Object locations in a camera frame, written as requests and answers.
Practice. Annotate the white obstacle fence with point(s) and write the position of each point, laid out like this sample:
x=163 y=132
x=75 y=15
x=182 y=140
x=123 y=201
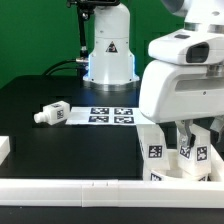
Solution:
x=115 y=193

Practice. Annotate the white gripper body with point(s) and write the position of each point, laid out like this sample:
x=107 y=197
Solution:
x=171 y=93

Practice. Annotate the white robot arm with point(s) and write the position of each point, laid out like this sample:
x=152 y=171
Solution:
x=111 y=64

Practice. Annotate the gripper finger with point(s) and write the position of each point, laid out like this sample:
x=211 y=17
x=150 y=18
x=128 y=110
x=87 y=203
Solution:
x=185 y=135
x=218 y=126

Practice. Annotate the white paper marker sheet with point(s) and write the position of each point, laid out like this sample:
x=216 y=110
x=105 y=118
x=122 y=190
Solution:
x=106 y=116

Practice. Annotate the white block left edge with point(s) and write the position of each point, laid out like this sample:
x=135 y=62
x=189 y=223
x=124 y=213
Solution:
x=4 y=148

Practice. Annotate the white round stool seat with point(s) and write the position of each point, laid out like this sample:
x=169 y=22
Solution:
x=174 y=174

